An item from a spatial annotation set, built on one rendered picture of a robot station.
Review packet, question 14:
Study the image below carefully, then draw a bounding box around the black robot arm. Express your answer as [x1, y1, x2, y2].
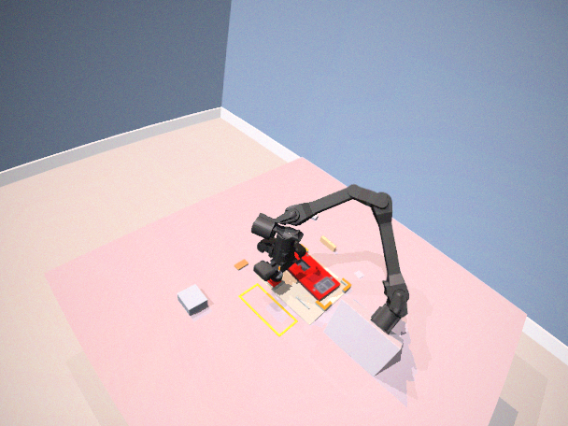
[251, 184, 409, 334]

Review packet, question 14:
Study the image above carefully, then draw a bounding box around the tan rectangular block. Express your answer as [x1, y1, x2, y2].
[320, 235, 336, 252]

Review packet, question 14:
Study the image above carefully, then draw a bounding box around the orange flat bar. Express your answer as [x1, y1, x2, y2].
[234, 260, 248, 270]

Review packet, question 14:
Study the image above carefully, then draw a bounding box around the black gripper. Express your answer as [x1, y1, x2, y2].
[252, 241, 306, 281]

